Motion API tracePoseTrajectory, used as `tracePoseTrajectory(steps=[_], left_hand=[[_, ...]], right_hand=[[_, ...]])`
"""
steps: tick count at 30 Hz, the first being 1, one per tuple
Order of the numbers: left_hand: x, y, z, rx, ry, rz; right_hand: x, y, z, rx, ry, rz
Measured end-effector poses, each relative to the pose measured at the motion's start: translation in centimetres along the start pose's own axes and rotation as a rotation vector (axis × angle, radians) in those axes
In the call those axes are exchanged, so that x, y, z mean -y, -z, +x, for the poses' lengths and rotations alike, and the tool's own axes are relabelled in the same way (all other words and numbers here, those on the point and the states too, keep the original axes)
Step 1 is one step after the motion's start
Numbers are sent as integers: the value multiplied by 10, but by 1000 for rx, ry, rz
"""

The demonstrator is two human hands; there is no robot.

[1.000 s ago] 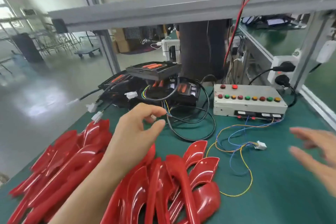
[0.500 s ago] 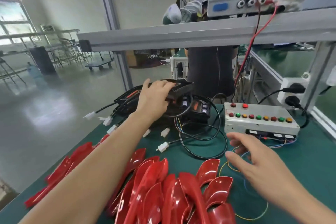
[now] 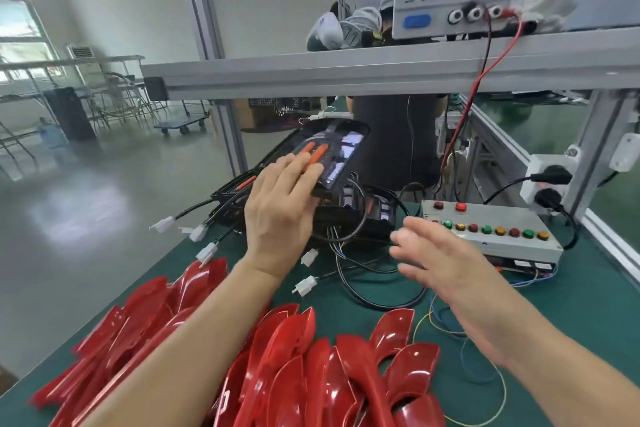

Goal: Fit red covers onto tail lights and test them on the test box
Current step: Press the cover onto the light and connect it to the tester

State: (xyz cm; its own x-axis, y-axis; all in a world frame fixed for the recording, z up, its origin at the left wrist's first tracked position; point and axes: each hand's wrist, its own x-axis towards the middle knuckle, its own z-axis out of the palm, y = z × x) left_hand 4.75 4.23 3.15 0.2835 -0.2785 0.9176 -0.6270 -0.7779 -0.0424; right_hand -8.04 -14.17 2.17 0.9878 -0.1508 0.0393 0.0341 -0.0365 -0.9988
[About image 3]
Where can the person's right hand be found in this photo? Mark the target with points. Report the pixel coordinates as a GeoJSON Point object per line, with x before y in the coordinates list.
{"type": "Point", "coordinates": [460, 287]}

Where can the person's left hand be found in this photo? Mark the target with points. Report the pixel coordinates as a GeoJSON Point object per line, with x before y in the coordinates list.
{"type": "Point", "coordinates": [280, 221]}

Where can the pile of black lamp housings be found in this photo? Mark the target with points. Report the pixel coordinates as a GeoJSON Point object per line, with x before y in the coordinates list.
{"type": "Point", "coordinates": [365, 211]}

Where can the black tail light assembly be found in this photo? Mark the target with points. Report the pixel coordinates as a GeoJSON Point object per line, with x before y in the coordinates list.
{"type": "Point", "coordinates": [345, 151]}

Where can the person's left forearm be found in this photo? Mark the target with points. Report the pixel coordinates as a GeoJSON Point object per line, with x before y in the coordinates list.
{"type": "Point", "coordinates": [190, 362]}

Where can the beige test button box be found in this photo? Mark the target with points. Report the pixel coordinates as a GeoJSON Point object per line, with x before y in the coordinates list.
{"type": "Point", "coordinates": [520, 247]}

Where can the large cardboard box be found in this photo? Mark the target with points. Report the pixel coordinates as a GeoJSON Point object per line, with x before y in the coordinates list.
{"type": "Point", "coordinates": [255, 116]}

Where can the flat platform trolley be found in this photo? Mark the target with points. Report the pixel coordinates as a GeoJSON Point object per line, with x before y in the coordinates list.
{"type": "Point", "coordinates": [185, 121]}

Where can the white power strip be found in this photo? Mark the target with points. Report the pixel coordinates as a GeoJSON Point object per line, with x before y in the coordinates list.
{"type": "Point", "coordinates": [535, 166]}

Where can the pile of red lens covers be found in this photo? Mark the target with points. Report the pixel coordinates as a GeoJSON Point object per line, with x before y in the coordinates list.
{"type": "Point", "coordinates": [320, 382]}

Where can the white cloth bundle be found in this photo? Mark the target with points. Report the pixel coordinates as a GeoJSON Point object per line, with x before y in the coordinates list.
{"type": "Point", "coordinates": [330, 31]}

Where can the group of metal chairs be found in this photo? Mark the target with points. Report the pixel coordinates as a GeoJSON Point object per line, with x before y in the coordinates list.
{"type": "Point", "coordinates": [110, 91]}

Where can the black bin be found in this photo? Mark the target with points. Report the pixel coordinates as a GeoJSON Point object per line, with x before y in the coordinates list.
{"type": "Point", "coordinates": [70, 111]}

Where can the water bottle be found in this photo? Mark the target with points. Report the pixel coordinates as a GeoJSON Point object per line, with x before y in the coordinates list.
{"type": "Point", "coordinates": [45, 131]}

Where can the white air conditioner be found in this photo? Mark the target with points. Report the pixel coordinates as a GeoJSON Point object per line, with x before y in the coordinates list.
{"type": "Point", "coordinates": [80, 51]}

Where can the white work gloves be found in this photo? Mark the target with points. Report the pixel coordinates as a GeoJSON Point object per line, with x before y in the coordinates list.
{"type": "Point", "coordinates": [545, 11]}

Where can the window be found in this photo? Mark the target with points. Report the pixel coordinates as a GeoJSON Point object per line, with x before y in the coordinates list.
{"type": "Point", "coordinates": [20, 31]}

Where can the aluminium workstation frame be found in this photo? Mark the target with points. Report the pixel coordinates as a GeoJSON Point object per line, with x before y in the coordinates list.
{"type": "Point", "coordinates": [350, 71]}

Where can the white switch box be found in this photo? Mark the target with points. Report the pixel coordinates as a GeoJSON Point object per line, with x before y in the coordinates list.
{"type": "Point", "coordinates": [625, 153]}

